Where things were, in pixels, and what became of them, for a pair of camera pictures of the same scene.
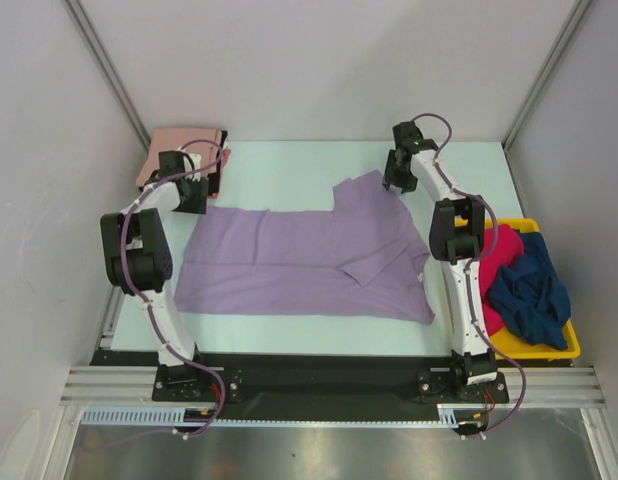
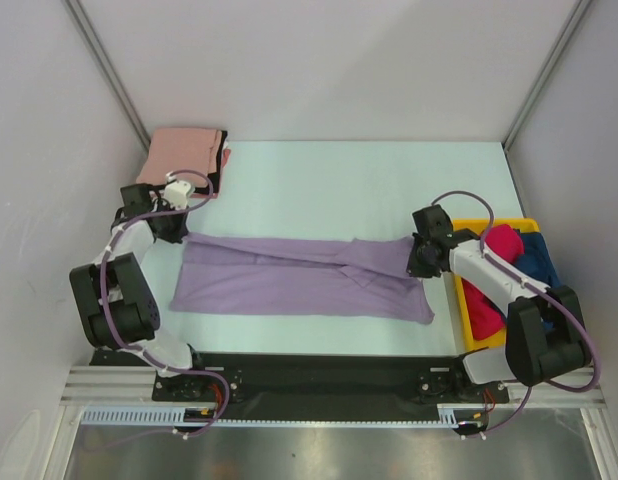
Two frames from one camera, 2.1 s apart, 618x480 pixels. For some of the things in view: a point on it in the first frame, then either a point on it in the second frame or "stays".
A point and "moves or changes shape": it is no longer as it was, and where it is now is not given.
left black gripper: [198, 205] to [181, 229]
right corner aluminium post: [578, 9] stays
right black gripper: [390, 177] to [414, 267]
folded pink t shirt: [199, 141] stays
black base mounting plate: [314, 378] stays
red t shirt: [502, 244] stays
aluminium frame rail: [110, 385] stays
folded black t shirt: [214, 179] stays
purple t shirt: [365, 261] moves or changes shape
